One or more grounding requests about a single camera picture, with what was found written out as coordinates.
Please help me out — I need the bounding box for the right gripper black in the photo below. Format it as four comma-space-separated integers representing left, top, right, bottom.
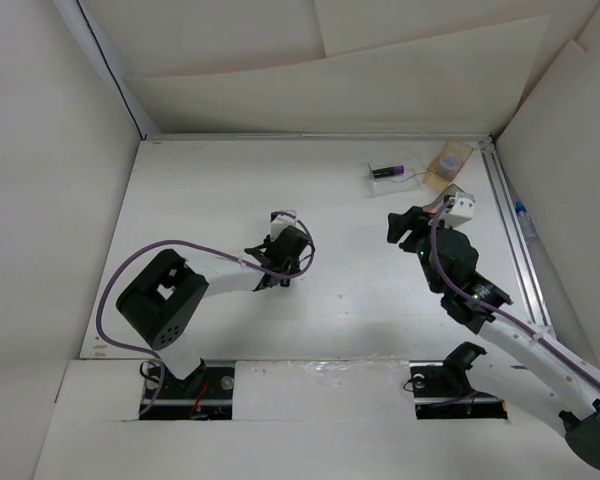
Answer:
387, 205, 459, 293

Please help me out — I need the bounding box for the clear spray bottle blue cap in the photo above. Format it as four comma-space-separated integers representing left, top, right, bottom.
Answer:
515, 201, 537, 244

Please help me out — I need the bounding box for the purple highlighter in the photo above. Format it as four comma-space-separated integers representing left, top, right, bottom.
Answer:
371, 165, 404, 180

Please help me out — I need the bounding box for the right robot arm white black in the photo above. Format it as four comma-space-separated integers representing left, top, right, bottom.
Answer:
387, 199, 600, 471

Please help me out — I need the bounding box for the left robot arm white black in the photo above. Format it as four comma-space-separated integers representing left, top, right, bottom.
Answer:
116, 225, 315, 397

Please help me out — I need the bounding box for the dark grey transparent container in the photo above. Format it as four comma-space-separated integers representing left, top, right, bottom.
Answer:
422, 183, 475, 213

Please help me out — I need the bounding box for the orange transparent container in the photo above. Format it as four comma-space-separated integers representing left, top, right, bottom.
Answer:
423, 139, 474, 192

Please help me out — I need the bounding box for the small bottle in orange container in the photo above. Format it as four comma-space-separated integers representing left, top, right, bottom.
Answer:
438, 154, 462, 177

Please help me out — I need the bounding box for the clear plastic container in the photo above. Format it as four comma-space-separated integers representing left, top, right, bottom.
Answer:
367, 153, 426, 197

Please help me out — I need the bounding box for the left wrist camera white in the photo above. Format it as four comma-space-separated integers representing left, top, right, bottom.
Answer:
270, 210, 297, 240

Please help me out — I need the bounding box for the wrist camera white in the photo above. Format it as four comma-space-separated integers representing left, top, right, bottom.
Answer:
270, 210, 297, 240
442, 192, 475, 228

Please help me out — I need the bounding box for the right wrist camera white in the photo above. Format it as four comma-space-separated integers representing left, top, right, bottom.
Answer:
442, 192, 475, 228

